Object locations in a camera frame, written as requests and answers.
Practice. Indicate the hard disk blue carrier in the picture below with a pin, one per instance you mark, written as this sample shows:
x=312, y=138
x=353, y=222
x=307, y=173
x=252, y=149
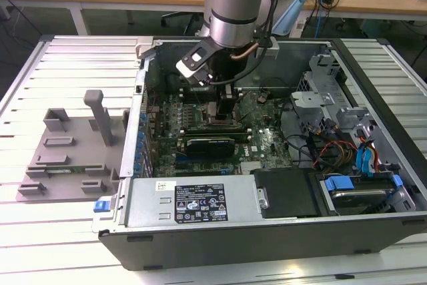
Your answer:
x=360, y=198

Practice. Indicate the thin locking lever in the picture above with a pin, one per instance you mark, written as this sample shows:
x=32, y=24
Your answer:
x=248, y=116
x=197, y=99

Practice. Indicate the blue case latch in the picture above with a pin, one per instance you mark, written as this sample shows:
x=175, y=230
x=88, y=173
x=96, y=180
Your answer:
x=101, y=205

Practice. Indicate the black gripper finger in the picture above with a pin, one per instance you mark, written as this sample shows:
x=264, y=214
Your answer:
x=227, y=108

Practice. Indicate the black graphics card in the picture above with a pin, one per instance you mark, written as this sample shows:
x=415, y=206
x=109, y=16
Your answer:
x=210, y=148

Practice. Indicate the black plastic shroud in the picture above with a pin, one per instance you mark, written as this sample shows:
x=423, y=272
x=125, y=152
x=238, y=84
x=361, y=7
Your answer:
x=287, y=191

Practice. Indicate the black RAM slot row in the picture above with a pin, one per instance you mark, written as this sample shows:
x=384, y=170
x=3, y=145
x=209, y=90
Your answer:
x=240, y=135
x=193, y=96

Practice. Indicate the black power supply label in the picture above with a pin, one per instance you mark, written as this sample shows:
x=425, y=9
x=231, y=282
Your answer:
x=200, y=203

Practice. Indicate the green motherboard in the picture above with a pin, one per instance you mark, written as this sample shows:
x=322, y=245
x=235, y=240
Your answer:
x=263, y=131

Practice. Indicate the grey parts rack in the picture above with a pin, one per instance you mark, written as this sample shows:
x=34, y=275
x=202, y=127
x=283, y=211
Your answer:
x=83, y=158

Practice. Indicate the small silver heatsink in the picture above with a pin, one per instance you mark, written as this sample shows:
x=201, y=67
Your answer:
x=251, y=167

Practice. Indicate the grey metal drive cage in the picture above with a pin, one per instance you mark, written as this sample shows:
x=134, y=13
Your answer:
x=310, y=101

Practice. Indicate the round coin battery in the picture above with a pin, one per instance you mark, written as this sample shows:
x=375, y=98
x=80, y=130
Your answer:
x=262, y=98

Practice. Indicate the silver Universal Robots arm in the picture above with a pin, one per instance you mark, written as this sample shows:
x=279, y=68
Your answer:
x=237, y=1

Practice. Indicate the green RAM stick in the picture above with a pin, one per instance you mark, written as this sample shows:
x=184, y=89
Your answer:
x=58, y=171

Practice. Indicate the grey power supply unit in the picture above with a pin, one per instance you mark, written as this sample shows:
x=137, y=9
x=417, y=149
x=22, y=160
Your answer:
x=150, y=198

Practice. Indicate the open black PC case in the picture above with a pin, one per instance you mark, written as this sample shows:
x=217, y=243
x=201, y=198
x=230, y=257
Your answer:
x=267, y=245

